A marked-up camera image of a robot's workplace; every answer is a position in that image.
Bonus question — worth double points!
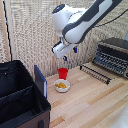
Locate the metal oven tray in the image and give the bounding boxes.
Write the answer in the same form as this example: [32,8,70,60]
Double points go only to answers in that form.
[94,52,128,77]

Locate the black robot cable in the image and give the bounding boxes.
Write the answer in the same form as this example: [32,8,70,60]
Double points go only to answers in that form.
[94,9,128,28]

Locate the yellow food pieces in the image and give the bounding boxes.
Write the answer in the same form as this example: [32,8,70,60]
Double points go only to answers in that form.
[55,81,68,90]

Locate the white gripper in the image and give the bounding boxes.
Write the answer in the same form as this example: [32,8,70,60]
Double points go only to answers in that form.
[52,41,79,62]

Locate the black oven door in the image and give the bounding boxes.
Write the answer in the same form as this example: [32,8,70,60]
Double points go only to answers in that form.
[79,64,112,85]

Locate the black fabric storage box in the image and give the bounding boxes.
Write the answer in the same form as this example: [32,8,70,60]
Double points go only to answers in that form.
[0,59,52,128]

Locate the white bowl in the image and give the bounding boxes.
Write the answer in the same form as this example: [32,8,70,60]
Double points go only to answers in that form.
[53,78,72,94]

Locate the black dish rack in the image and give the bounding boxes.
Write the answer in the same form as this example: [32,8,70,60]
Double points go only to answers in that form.
[92,37,128,80]

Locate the red plastic cup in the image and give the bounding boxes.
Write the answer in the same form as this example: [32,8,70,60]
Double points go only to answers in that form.
[57,67,69,81]

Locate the blue flat book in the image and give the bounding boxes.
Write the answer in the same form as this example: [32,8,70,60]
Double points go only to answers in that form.
[33,64,48,99]

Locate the bamboo folding screen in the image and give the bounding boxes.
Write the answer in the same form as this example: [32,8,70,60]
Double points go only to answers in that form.
[0,0,128,78]

